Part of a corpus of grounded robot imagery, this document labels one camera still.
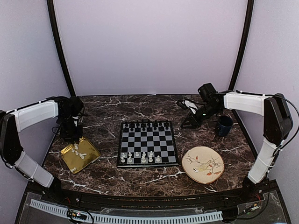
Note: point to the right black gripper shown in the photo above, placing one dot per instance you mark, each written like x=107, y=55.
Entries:
x=193, y=121

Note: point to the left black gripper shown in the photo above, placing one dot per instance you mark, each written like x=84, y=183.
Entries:
x=75, y=137

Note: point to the gold square tray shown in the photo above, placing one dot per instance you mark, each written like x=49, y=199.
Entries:
x=78, y=156

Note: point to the black grey chessboard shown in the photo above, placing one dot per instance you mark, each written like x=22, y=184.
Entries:
x=145, y=136

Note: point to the white chess king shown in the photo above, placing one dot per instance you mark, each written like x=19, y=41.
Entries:
x=143, y=159

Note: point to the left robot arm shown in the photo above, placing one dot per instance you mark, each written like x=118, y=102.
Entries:
x=15, y=122

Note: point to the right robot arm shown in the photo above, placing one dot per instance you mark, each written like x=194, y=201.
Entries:
x=277, y=120

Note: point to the dark blue mug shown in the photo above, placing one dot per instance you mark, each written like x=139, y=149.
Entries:
x=223, y=126

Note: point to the cream plate with bird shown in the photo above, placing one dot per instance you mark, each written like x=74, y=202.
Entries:
x=203, y=164

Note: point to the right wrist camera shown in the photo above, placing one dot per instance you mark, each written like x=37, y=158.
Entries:
x=187, y=104

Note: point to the left black frame post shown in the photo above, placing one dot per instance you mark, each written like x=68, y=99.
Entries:
x=59, y=47

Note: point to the black frame post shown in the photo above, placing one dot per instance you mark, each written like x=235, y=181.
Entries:
x=243, y=43
x=59, y=47

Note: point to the right black frame post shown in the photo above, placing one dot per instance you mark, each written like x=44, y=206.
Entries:
x=243, y=43

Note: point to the white slotted cable duct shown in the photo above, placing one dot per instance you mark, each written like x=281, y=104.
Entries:
x=97, y=218

